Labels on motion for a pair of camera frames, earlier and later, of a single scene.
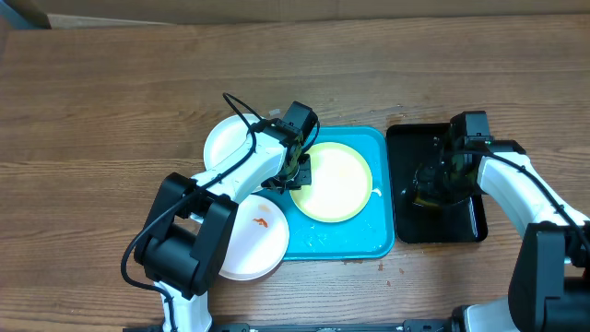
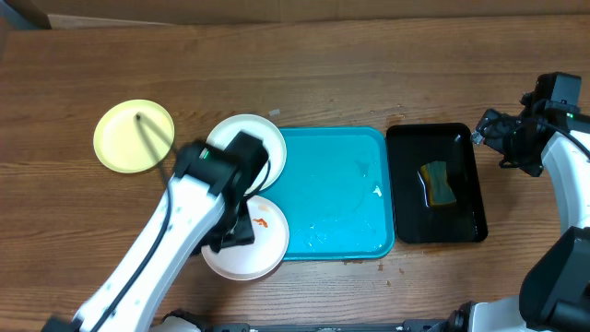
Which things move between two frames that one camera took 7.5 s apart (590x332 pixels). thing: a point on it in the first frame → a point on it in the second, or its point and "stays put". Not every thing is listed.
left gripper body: [300, 176] → [237, 225]
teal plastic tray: [369, 234] stays put
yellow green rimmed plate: [341, 183] → [119, 142]
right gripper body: [454, 187] → [509, 141]
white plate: [259, 240] stays put
